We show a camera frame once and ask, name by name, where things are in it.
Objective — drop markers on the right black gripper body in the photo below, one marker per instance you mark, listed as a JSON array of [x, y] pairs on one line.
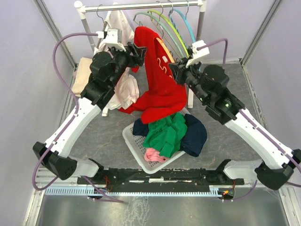
[[186, 75]]

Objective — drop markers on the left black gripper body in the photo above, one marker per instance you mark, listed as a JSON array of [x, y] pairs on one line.
[[128, 60]]

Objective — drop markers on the orange hanger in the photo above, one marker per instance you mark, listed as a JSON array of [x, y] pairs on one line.
[[166, 58]]

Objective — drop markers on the red t shirt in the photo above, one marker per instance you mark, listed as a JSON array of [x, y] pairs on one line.
[[164, 96]]

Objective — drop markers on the mint green hanger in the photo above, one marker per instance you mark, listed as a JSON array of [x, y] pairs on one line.
[[164, 26]]

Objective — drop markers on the yellow green hanger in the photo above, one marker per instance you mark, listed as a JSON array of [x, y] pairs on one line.
[[174, 28]]

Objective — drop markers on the teal blue hanger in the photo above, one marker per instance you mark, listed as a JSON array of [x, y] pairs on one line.
[[184, 19]]

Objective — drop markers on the navy blue t shirt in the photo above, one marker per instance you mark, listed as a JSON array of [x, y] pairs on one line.
[[193, 141]]

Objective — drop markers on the green t shirt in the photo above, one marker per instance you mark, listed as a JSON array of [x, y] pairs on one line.
[[165, 135]]

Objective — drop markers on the pink t shirt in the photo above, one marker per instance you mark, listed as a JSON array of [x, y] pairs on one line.
[[153, 155]]

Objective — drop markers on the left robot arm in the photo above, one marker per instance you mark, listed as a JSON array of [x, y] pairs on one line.
[[106, 69]]

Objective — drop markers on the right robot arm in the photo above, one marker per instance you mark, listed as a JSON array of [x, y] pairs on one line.
[[277, 162]]

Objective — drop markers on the white t shirt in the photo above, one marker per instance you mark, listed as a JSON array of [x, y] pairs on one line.
[[126, 90]]

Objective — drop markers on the folded beige cloth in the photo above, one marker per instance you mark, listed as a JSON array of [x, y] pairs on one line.
[[82, 76]]

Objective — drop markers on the silver clothes rack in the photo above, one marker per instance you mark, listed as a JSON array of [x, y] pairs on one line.
[[82, 10]]

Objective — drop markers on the white plastic basket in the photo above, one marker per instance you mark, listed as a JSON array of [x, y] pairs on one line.
[[135, 145]]

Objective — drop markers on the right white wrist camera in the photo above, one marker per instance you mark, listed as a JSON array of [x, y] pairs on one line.
[[199, 51]]

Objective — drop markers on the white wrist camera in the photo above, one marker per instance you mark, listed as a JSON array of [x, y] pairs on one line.
[[199, 51], [112, 38]]

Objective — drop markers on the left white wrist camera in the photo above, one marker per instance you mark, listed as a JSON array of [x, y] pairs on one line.
[[112, 38]]

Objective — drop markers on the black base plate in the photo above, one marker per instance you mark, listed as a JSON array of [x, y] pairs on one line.
[[166, 180]]

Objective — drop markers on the light blue cable duct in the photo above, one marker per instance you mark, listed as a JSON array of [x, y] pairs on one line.
[[90, 191]]

